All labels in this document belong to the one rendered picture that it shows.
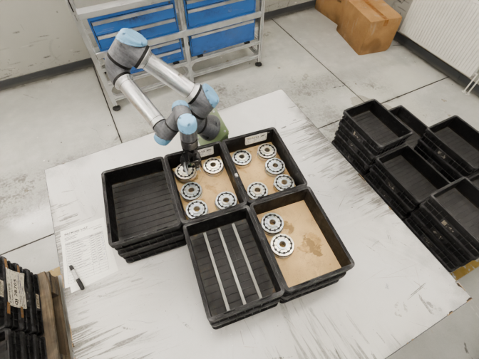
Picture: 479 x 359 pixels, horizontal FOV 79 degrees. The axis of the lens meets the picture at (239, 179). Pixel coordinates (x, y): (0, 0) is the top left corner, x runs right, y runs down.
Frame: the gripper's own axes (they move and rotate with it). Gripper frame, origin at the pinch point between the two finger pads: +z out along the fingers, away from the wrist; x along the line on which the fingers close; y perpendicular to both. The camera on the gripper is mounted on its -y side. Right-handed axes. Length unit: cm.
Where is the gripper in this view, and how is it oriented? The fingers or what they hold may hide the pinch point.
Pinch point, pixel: (192, 169)
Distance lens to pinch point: 148.9
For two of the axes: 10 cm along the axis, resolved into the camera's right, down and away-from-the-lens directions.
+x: 9.4, -2.5, 2.5
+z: -0.6, 5.8, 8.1
